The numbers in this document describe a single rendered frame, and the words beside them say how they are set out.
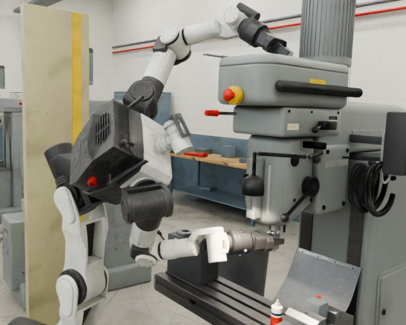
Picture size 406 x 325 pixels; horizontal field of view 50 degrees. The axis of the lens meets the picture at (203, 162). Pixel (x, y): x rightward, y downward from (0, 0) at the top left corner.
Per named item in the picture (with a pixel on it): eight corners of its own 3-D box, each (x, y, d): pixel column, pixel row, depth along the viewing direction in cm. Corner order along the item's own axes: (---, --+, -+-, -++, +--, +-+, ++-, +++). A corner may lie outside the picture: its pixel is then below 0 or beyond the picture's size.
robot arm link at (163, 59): (171, 49, 182) (152, 93, 174) (155, 27, 172) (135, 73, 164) (194, 48, 176) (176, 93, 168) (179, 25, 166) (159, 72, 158)
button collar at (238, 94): (238, 104, 137) (239, 85, 136) (225, 104, 141) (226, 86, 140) (242, 104, 138) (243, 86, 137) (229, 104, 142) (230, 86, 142)
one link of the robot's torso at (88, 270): (54, 305, 168) (46, 186, 164) (86, 289, 184) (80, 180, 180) (83, 311, 161) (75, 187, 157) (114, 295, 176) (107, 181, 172)
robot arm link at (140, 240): (123, 263, 157) (129, 233, 140) (131, 232, 166) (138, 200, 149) (154, 269, 159) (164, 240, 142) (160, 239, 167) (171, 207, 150)
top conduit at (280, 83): (283, 91, 129) (283, 79, 128) (272, 91, 132) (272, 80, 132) (362, 97, 158) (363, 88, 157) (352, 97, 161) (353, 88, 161)
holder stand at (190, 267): (200, 285, 191) (202, 241, 188) (166, 271, 205) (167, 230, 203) (218, 278, 199) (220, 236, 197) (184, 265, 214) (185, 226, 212)
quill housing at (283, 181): (280, 231, 146) (285, 137, 142) (236, 218, 161) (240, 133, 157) (313, 223, 158) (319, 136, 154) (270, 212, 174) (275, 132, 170)
